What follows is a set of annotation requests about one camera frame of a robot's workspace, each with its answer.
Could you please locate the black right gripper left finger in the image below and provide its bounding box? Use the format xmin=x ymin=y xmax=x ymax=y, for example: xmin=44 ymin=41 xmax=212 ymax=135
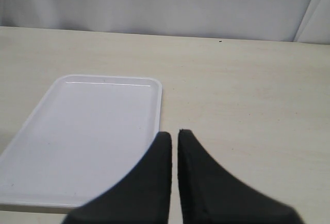
xmin=63 ymin=132 xmax=172 ymax=223

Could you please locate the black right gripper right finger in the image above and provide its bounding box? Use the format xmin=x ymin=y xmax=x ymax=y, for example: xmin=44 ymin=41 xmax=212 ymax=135
xmin=177 ymin=129 xmax=303 ymax=223

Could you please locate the white plastic tray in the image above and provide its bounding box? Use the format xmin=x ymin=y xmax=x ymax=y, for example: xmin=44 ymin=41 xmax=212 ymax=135
xmin=1 ymin=75 xmax=162 ymax=209

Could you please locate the white backdrop cloth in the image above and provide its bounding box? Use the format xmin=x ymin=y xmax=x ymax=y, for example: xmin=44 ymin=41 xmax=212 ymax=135
xmin=1 ymin=0 xmax=329 ymax=44

